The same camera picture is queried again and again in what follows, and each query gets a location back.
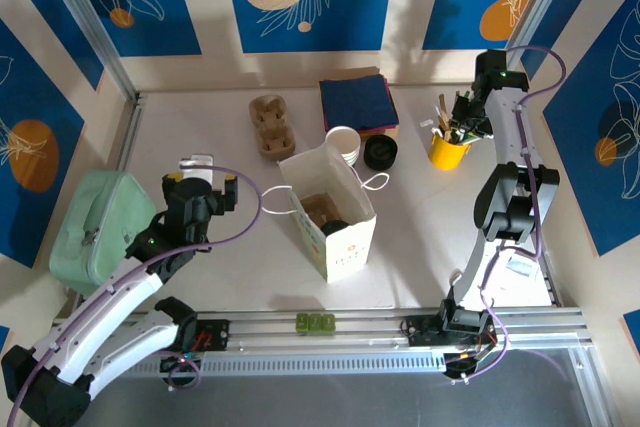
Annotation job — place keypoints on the cardboard cup carrier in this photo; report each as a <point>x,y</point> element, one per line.
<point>315,207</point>

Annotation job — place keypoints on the stack of black cup lids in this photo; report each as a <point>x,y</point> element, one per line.
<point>381,152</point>

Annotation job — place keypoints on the dark blue paper napkins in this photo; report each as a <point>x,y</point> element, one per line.
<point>357,99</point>

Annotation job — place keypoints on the black cup lid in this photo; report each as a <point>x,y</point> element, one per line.
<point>336,228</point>

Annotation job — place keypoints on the white paper takeout bag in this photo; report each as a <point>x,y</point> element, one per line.
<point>345,252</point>

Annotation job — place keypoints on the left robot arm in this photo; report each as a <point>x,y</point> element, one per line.
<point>115,297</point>

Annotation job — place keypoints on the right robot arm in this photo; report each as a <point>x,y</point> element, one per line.
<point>515,132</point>

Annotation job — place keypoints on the green straw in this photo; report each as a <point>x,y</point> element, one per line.
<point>486,136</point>

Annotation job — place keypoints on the wooden stirrer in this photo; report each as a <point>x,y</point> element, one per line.
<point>442,112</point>

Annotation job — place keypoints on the small white paper scrap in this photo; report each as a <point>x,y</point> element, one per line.
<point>425,123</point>

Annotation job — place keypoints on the yellow holder cup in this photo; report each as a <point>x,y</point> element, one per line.
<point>447,154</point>

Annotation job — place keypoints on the pink paper napkins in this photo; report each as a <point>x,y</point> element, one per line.
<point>382,129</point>

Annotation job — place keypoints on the stack of cardboard cup carriers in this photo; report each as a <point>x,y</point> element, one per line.
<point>270,119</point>

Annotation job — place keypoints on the mint green zip bag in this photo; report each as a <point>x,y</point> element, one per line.
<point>100,227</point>

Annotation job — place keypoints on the stack of paper cups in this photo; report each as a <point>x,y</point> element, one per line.
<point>344,139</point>

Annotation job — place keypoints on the green button block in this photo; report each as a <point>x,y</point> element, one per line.
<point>315,324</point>

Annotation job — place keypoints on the grey metal sheet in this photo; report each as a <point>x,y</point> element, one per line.
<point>325,402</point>

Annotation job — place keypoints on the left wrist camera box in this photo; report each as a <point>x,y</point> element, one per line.
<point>197,162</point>

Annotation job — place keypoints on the aluminium side rail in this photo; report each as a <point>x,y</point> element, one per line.
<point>552,287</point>
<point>132,132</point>

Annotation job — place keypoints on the aluminium frame post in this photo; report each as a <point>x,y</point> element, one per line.
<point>539,2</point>
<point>82,2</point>

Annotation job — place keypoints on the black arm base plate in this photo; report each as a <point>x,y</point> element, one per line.
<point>215,332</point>
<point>420,329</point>

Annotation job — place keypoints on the aluminium frame rails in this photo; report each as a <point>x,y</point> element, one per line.
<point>360,342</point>

